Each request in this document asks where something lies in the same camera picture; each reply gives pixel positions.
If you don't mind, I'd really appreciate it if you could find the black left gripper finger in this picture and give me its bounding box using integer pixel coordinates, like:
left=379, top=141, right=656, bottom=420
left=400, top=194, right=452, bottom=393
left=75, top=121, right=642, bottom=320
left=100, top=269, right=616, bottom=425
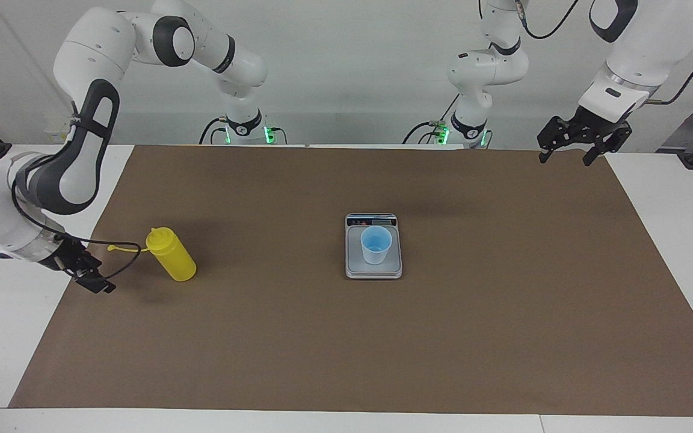
left=537, top=117, right=566, bottom=165
left=582, top=137, right=615, bottom=167

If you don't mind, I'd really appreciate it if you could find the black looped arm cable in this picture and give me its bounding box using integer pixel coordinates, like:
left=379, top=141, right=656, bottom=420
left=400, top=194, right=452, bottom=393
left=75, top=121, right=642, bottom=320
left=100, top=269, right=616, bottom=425
left=516, top=0, right=582, bottom=40

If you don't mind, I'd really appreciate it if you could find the brown table mat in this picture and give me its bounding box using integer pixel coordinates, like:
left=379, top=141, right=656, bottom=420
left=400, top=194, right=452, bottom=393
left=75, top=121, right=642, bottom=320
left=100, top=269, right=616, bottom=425
left=8, top=144, right=693, bottom=417

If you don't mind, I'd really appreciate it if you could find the white wall power strip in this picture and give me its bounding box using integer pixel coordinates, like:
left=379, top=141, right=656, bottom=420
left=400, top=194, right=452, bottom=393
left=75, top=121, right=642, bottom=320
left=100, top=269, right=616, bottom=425
left=45, top=123, right=74, bottom=144

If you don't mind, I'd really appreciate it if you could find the light blue plastic cup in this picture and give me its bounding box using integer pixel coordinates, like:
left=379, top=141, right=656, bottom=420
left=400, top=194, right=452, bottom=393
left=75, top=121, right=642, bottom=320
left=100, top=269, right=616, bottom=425
left=360, top=226, right=393, bottom=266

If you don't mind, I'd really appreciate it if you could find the black cable with metal plug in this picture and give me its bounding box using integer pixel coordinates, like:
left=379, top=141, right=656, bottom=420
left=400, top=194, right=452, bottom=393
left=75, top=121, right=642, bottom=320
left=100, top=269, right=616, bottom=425
left=647, top=11, right=693, bottom=106

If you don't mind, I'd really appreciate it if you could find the yellow squeeze bottle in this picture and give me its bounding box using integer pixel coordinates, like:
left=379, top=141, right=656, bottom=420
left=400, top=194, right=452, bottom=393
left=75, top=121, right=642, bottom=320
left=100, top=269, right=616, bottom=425
left=107, top=227, right=197, bottom=282

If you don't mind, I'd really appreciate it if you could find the silver digital kitchen scale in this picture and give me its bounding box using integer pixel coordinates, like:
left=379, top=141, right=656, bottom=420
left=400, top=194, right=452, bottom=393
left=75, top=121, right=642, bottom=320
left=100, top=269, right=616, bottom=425
left=345, top=213, right=403, bottom=280

